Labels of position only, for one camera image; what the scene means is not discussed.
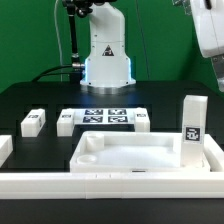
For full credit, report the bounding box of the white desk tabletop tray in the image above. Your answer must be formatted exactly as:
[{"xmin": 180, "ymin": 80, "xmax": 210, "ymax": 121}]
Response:
[{"xmin": 70, "ymin": 131, "xmax": 210, "ymax": 173}]

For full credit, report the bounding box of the black cable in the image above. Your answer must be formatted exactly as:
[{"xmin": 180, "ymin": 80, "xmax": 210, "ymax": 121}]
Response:
[{"xmin": 31, "ymin": 64, "xmax": 76, "ymax": 83}]

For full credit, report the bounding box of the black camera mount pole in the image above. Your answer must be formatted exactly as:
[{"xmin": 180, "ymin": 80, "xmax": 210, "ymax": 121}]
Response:
[{"xmin": 62, "ymin": 0, "xmax": 92, "ymax": 83}]

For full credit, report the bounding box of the white cable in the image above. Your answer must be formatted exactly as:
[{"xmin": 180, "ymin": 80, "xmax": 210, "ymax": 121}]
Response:
[{"xmin": 53, "ymin": 0, "xmax": 64, "ymax": 82}]

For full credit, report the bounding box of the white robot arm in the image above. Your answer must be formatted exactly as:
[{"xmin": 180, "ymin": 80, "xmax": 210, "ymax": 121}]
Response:
[{"xmin": 80, "ymin": 0, "xmax": 224, "ymax": 93}]

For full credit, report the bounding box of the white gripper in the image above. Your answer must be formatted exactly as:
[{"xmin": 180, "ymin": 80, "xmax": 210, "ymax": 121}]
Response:
[{"xmin": 190, "ymin": 0, "xmax": 224, "ymax": 92}]

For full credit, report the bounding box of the white L-shaped obstacle fence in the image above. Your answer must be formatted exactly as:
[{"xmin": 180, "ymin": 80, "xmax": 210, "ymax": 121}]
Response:
[{"xmin": 0, "ymin": 137, "xmax": 224, "ymax": 199}]

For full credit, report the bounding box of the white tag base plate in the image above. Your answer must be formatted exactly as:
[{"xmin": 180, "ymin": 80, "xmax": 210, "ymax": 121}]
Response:
[{"xmin": 75, "ymin": 108, "xmax": 137, "ymax": 125}]

